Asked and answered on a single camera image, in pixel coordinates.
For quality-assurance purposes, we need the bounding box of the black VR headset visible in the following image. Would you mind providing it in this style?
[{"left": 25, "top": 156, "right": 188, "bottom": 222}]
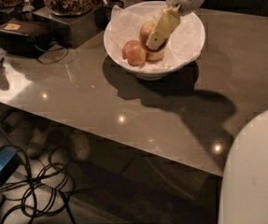
[{"left": 0, "top": 18, "right": 54, "bottom": 59}]

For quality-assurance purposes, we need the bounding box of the white ceramic bowl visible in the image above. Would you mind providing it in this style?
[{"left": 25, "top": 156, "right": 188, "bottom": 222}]
[{"left": 103, "top": 0, "right": 206, "bottom": 81}]

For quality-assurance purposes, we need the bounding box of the black cup with spoon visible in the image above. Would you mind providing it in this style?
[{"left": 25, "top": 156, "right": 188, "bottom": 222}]
[{"left": 93, "top": 0, "right": 124, "bottom": 30}]

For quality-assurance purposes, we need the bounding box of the dark square riser block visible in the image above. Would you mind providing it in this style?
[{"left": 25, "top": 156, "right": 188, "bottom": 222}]
[{"left": 33, "top": 7, "right": 104, "bottom": 49}]

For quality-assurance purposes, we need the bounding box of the headset black cable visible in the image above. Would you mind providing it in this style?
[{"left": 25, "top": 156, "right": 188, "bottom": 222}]
[{"left": 35, "top": 44, "right": 70, "bottom": 65}]

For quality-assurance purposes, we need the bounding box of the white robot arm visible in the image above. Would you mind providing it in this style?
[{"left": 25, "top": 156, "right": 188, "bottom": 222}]
[{"left": 218, "top": 13, "right": 268, "bottom": 224}]

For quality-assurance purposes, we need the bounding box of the metal serving spoon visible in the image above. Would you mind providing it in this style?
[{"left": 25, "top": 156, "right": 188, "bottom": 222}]
[{"left": 22, "top": 0, "right": 35, "bottom": 12}]

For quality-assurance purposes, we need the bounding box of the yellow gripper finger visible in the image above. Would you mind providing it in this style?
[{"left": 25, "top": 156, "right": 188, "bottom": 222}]
[{"left": 146, "top": 7, "right": 180, "bottom": 50}]

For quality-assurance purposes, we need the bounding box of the black floor cable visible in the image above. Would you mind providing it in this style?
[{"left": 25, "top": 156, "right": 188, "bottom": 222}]
[{"left": 0, "top": 145, "right": 77, "bottom": 224}]

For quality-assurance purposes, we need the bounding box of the red apple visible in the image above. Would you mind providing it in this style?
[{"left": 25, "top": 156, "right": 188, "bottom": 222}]
[
  {"left": 139, "top": 21, "right": 166, "bottom": 52},
  {"left": 122, "top": 40, "right": 147, "bottom": 66},
  {"left": 147, "top": 49, "right": 164, "bottom": 62}
]

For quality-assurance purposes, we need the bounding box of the blue foot pedal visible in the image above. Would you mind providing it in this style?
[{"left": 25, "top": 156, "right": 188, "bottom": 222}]
[{"left": 0, "top": 147, "right": 21, "bottom": 187}]

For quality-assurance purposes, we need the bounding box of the white paper liner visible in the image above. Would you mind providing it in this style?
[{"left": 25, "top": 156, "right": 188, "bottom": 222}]
[{"left": 109, "top": 5, "right": 203, "bottom": 73}]

